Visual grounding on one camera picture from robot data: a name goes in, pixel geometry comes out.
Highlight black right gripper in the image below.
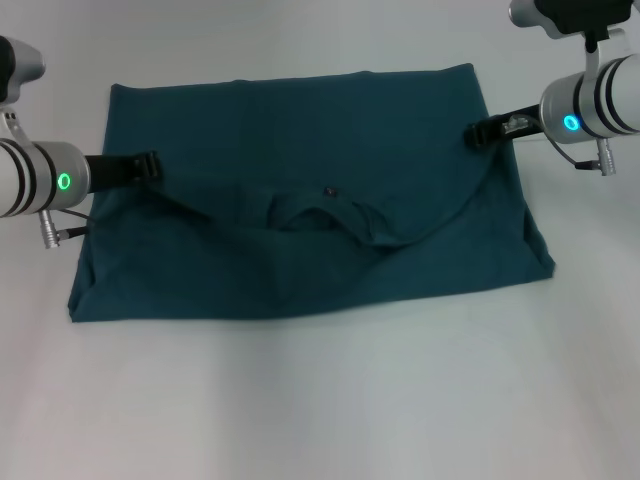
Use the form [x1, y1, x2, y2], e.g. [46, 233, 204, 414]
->
[464, 102, 545, 151]

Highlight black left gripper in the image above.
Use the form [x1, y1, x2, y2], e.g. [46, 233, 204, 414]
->
[83, 149, 164, 195]

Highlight teal FREE print t-shirt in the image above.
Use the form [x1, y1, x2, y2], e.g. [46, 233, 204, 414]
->
[67, 62, 556, 326]

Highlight dark left gripper cable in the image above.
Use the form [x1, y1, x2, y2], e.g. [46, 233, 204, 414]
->
[38, 209, 92, 250]

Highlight dark gripper cable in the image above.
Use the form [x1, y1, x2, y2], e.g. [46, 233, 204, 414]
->
[38, 209, 92, 250]
[549, 135, 620, 177]

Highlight dark right gripper cable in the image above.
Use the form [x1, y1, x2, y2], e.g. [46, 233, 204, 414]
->
[549, 135, 620, 177]

